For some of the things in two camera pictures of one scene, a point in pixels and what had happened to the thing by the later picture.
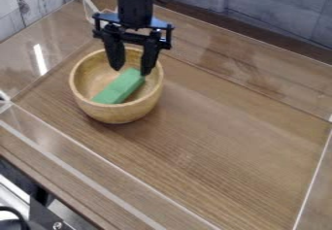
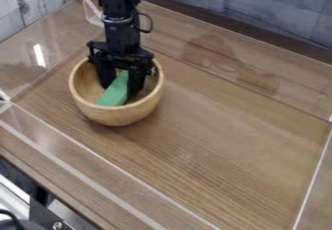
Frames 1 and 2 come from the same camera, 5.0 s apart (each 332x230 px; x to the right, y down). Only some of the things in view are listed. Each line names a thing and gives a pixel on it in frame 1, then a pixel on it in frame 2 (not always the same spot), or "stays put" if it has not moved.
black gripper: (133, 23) -> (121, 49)
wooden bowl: (91, 74) stays put
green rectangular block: (125, 84) stays put
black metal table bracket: (42, 216) stays put
